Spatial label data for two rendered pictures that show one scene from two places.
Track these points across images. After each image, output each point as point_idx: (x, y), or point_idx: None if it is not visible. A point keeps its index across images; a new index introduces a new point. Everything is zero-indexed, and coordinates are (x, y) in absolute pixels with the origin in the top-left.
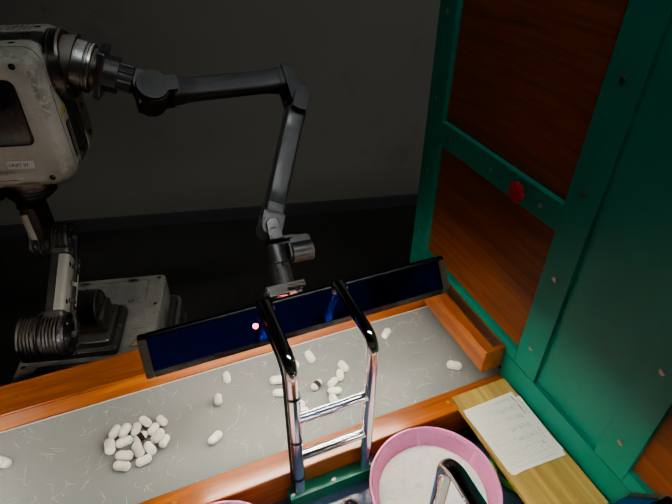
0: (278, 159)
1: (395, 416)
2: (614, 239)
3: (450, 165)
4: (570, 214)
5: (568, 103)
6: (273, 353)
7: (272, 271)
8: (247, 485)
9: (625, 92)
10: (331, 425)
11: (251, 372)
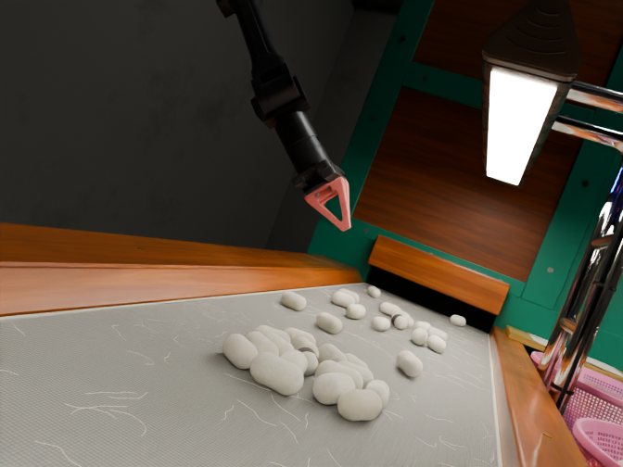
0: (264, 22)
1: (505, 345)
2: None
3: (413, 107)
4: (604, 117)
5: (591, 31)
6: (298, 291)
7: (312, 146)
8: (551, 404)
9: None
10: (469, 359)
11: (307, 305)
